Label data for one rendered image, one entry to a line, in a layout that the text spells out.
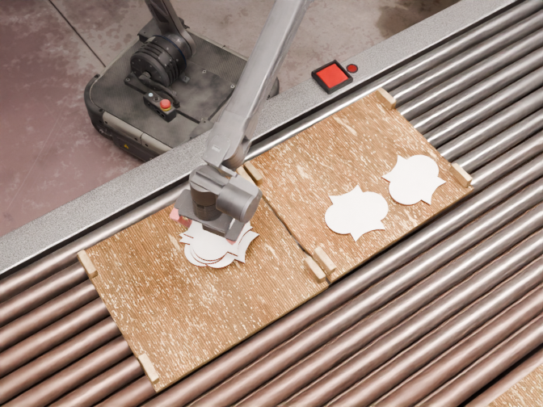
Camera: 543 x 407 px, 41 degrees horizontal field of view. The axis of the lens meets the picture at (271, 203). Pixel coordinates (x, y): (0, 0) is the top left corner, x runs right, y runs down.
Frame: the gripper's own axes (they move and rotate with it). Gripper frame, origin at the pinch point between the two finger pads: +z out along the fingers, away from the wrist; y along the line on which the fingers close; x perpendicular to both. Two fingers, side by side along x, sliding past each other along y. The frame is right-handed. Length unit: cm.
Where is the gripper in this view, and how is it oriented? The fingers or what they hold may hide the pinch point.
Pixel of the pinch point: (211, 232)
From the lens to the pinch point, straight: 144.3
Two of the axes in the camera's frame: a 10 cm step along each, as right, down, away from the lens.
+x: -3.9, 7.8, -4.8
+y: -9.2, -3.4, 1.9
